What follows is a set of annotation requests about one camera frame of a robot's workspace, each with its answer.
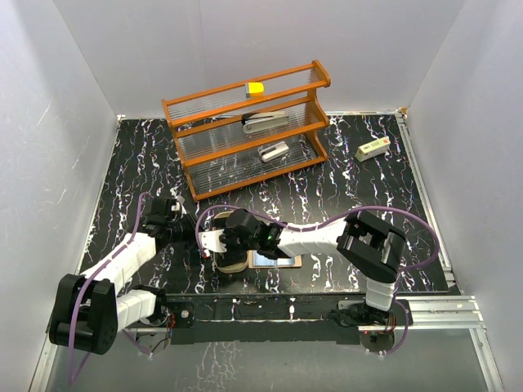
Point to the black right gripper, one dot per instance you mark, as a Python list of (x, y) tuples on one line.
[(231, 255)]

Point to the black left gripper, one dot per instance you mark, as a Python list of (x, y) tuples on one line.
[(189, 220)]

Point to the beige card box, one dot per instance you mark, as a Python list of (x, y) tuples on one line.
[(231, 262)]

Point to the pink leather card holder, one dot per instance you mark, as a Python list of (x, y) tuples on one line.
[(298, 262)]

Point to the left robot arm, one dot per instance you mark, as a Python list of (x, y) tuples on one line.
[(91, 308)]

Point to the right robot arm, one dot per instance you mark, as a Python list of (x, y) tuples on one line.
[(369, 243)]

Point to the small white stapler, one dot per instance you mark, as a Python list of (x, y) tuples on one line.
[(273, 151)]

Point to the orange wooden shelf rack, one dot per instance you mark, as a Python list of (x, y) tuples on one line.
[(217, 157)]

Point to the large grey black stapler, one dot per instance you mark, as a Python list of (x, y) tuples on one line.
[(256, 122)]

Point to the yellow grey tape dispenser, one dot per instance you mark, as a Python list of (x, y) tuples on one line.
[(254, 89)]

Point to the white staples box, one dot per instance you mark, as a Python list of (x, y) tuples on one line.
[(372, 149)]

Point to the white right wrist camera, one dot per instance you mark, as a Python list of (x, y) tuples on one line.
[(210, 243)]

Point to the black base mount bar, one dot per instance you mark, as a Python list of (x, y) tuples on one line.
[(206, 318)]

